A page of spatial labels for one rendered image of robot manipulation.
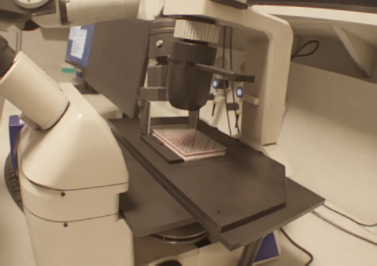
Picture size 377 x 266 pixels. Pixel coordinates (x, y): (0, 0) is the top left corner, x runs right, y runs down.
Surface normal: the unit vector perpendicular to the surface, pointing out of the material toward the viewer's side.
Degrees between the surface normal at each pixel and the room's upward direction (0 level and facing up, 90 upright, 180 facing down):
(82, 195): 90
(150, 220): 0
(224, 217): 0
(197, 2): 90
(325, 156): 90
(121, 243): 90
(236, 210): 0
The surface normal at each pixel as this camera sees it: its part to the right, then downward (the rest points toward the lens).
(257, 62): -0.83, 0.21
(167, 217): 0.15, -0.95
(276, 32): 0.55, 0.33
